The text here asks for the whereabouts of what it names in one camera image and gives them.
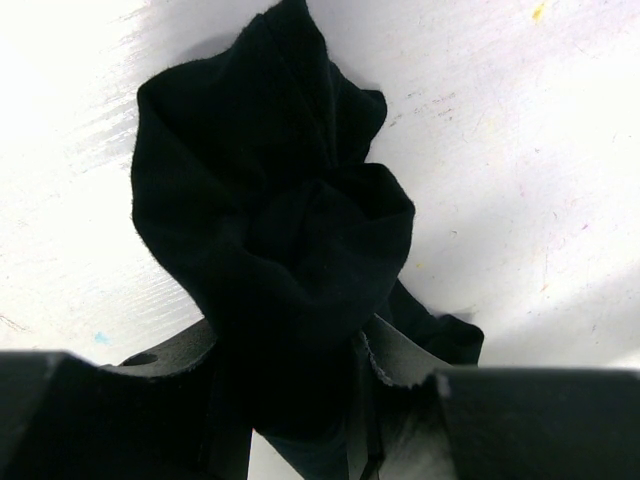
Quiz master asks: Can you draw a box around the black t-shirt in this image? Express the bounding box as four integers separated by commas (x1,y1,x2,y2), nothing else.
131,1,484,479

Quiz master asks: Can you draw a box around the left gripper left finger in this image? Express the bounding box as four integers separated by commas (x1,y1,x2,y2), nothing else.
0,319,254,480

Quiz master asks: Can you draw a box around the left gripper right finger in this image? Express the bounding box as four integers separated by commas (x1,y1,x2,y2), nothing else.
349,317,639,479

